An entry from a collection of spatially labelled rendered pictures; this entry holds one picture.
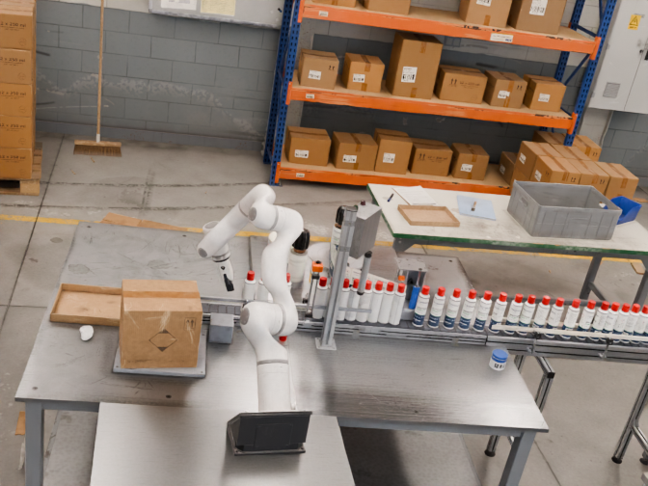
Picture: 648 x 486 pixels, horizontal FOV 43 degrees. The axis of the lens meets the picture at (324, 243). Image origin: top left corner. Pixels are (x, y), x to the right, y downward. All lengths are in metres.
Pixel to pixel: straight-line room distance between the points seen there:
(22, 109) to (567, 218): 3.95
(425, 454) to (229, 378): 1.24
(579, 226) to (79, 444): 3.28
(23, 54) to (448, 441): 4.03
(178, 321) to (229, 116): 4.91
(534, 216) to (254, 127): 3.57
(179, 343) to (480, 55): 5.64
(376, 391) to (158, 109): 5.02
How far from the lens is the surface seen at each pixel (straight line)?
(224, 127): 8.04
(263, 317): 3.05
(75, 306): 3.78
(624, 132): 9.28
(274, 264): 3.12
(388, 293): 3.75
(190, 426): 3.14
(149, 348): 3.32
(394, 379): 3.57
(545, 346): 4.09
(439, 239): 5.04
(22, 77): 6.45
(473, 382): 3.69
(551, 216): 5.34
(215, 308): 3.74
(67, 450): 3.96
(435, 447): 4.26
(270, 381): 3.04
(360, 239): 3.41
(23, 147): 6.63
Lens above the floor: 2.83
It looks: 26 degrees down
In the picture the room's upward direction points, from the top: 10 degrees clockwise
